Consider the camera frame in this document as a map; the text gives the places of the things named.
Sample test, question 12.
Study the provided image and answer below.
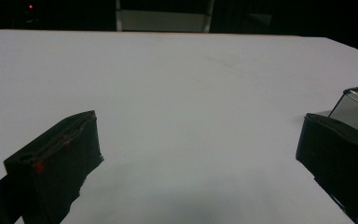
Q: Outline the white table sheet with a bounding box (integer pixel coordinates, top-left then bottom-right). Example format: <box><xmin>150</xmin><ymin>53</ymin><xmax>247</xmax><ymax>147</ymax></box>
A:
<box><xmin>0</xmin><ymin>29</ymin><xmax>358</xmax><ymax>224</ymax></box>

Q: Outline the dark device with red light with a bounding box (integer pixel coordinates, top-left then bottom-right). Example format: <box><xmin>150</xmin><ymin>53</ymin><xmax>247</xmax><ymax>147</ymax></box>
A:
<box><xmin>12</xmin><ymin>1</ymin><xmax>41</xmax><ymax>26</ymax></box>

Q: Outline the clear plastic compartment box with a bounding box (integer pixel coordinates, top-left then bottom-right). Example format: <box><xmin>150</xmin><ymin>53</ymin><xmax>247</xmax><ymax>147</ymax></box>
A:
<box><xmin>328</xmin><ymin>84</ymin><xmax>358</xmax><ymax>140</ymax></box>

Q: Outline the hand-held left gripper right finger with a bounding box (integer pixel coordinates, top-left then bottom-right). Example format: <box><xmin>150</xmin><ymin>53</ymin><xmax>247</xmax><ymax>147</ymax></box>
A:
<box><xmin>296</xmin><ymin>113</ymin><xmax>358</xmax><ymax>224</ymax></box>

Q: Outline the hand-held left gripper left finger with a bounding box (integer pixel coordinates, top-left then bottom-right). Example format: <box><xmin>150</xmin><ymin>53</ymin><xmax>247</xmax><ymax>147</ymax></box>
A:
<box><xmin>3</xmin><ymin>110</ymin><xmax>104</xmax><ymax>224</ymax></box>

